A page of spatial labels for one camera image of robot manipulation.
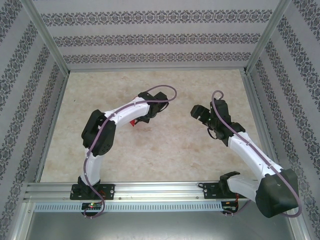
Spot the grey metal sheet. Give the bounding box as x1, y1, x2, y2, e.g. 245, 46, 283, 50
14, 199, 310, 240

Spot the thin black camera cable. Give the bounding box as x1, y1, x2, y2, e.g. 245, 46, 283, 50
206, 127, 218, 140

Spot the aluminium frame crossbar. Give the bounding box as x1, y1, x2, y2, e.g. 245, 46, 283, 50
67, 66, 247, 73

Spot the aluminium side rail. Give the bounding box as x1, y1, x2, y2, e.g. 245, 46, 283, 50
241, 71, 283, 173
34, 71, 71, 183

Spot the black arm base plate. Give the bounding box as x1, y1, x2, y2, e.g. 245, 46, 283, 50
70, 183, 116, 201
202, 182, 251, 200

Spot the aluminium mounting rail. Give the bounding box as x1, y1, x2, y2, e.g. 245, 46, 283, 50
23, 181, 298, 202

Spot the slotted grey cable duct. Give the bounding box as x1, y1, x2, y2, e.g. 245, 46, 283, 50
33, 201, 224, 213

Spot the aluminium frame post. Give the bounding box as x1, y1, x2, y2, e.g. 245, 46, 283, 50
243, 0, 293, 75
21, 0, 72, 76

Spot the purple cable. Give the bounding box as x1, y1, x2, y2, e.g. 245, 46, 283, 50
83, 84, 179, 221
211, 89, 302, 220

